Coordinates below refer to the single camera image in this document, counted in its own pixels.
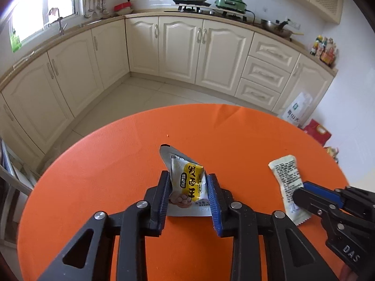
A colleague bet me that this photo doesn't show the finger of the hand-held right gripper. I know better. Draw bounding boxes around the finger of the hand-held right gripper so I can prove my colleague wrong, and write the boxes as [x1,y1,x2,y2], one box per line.
[293,188,343,240]
[303,181,375,220]

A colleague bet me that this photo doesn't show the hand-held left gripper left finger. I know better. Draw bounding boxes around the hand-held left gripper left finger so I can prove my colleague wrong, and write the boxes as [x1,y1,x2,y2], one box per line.
[37,170,171,281]

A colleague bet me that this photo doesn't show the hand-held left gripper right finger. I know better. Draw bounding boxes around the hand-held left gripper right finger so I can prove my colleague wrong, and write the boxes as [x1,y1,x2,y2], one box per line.
[207,174,340,281]

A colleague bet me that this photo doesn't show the white yellow snack packet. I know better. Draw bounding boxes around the white yellow snack packet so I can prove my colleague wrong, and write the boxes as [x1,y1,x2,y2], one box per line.
[160,144,212,217]

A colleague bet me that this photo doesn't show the white printed packet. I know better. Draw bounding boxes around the white printed packet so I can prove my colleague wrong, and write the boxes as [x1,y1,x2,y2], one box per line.
[269,155,311,226]

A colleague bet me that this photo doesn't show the red gift box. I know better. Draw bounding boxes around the red gift box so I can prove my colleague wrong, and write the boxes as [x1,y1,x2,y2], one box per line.
[303,119,332,147]

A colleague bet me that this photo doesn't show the round orange table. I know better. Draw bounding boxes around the round orange table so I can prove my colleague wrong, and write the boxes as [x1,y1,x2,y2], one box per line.
[17,103,349,281]

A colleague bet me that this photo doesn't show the white rice bag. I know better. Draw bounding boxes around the white rice bag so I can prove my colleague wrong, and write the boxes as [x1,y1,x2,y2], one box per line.
[283,92,313,128]

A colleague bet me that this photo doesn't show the group of condiment bottles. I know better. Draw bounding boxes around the group of condiment bottles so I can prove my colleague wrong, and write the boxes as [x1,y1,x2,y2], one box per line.
[311,35,337,66]

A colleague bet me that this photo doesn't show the metal storage rack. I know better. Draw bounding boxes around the metal storage rack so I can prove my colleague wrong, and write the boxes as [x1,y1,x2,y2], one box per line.
[0,140,38,246]

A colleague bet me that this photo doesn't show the cream base kitchen cabinets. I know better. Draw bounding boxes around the cream base kitchen cabinets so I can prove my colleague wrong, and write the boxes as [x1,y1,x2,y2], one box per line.
[0,9,339,164]

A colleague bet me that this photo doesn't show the steel wok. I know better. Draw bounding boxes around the steel wok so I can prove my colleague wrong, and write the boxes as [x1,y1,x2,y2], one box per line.
[260,18,305,38]

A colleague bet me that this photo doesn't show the black gas stove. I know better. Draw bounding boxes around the black gas stove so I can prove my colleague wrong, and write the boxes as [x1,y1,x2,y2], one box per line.
[164,4,248,22]

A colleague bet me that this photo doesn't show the red lidded bowl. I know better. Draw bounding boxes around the red lidded bowl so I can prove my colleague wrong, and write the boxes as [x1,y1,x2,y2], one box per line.
[114,2,135,16]

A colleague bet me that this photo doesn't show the steel kitchen faucet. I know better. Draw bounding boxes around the steel kitchen faucet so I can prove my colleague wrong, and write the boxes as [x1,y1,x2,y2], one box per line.
[48,7,67,36]

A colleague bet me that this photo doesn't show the green electric cooker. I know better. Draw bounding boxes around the green electric cooker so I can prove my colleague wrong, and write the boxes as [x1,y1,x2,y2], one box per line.
[215,0,247,14]

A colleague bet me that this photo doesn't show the green dish soap bottle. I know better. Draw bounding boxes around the green dish soap bottle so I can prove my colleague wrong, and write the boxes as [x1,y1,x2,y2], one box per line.
[10,33,22,53]

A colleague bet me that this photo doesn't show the sliding window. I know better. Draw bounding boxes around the sliding window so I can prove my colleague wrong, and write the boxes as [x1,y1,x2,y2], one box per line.
[9,0,79,46]

